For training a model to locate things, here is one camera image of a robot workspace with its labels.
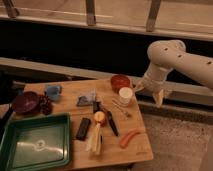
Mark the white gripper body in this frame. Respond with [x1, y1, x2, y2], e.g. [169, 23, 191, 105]
[136, 73, 166, 94]

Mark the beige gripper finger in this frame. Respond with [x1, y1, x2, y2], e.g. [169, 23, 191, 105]
[156, 89, 164, 107]
[133, 83, 144, 93]

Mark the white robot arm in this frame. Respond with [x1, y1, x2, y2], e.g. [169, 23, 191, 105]
[134, 40, 213, 107]

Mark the green plastic tray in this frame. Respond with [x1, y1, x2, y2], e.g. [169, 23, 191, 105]
[0, 114, 70, 171]

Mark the white cup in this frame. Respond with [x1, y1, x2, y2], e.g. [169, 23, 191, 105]
[119, 87, 133, 106]

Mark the red bowl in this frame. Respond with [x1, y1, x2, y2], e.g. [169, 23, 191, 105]
[110, 74, 130, 93]

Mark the metal fork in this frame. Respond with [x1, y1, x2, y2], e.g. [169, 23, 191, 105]
[112, 100, 132, 117]

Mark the grey crumpled cloth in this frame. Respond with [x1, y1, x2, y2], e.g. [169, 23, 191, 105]
[77, 91, 96, 106]

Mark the orange carrot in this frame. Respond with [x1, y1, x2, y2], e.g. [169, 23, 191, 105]
[119, 130, 140, 148]

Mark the wooden table board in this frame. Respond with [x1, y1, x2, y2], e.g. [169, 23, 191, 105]
[13, 78, 155, 171]

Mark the black rectangular block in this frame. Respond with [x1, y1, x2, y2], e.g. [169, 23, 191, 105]
[76, 118, 91, 141]

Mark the dark grape bunch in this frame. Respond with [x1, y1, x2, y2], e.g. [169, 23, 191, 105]
[39, 95, 53, 115]

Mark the purple bowl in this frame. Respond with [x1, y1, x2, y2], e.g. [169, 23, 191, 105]
[12, 91, 39, 114]

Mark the black-handled knife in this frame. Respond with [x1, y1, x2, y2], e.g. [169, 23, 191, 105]
[93, 102, 119, 136]

